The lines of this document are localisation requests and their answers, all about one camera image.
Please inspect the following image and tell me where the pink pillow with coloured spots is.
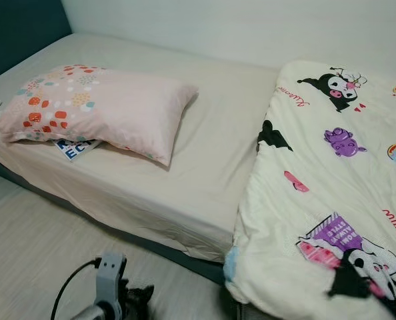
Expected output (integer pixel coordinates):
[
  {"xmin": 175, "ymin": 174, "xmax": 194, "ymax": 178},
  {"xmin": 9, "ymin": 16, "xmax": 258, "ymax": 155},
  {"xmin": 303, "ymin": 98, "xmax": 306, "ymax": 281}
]
[{"xmin": 0, "ymin": 64, "xmax": 200, "ymax": 167}]

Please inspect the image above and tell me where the grey robot right leg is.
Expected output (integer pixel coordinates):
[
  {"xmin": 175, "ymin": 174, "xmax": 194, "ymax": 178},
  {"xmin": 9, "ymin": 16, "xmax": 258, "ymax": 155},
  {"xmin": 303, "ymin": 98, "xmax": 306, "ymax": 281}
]
[{"xmin": 238, "ymin": 303, "xmax": 273, "ymax": 320}]

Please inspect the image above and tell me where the white book with blue letters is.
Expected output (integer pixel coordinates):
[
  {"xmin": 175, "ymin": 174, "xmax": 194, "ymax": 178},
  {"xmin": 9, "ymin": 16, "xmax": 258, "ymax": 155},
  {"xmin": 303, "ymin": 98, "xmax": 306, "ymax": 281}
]
[{"xmin": 55, "ymin": 139, "xmax": 102, "ymax": 163}]

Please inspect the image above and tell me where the mattress with beige sheet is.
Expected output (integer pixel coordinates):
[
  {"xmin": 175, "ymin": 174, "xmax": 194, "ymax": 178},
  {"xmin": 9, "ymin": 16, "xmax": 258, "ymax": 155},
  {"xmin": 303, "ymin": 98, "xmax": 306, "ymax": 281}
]
[{"xmin": 0, "ymin": 32, "xmax": 396, "ymax": 262}]

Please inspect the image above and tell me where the cream cartoon print blanket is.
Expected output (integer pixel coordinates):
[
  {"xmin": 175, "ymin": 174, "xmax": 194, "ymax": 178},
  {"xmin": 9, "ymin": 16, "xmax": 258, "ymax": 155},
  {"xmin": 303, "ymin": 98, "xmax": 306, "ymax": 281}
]
[{"xmin": 225, "ymin": 60, "xmax": 396, "ymax": 320}]

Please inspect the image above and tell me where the blue upholstered headboard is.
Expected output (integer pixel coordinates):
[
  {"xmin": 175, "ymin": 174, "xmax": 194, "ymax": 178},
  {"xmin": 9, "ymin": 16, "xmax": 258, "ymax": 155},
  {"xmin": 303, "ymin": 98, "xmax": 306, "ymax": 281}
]
[{"xmin": 0, "ymin": 0, "xmax": 73, "ymax": 84}]

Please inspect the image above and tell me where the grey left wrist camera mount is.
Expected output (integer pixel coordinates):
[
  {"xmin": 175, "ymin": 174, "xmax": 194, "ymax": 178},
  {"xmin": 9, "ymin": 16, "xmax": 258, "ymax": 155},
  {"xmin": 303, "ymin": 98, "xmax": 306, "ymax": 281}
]
[{"xmin": 95, "ymin": 253, "xmax": 127, "ymax": 319}]

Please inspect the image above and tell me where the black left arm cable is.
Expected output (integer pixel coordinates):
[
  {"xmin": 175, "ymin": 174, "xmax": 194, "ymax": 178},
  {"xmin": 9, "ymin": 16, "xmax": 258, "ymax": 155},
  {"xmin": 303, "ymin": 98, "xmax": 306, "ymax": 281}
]
[{"xmin": 50, "ymin": 259, "xmax": 100, "ymax": 320}]

